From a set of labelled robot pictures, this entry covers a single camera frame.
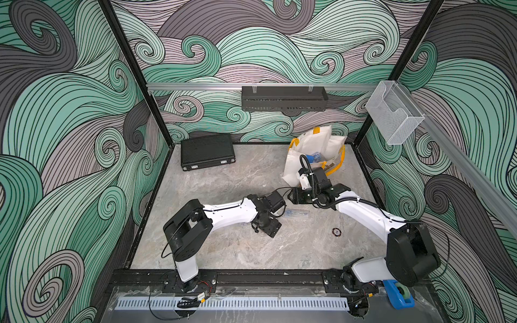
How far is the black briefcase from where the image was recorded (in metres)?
1.07

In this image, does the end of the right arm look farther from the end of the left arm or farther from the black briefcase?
the black briefcase

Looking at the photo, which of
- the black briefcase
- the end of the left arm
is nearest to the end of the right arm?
the end of the left arm
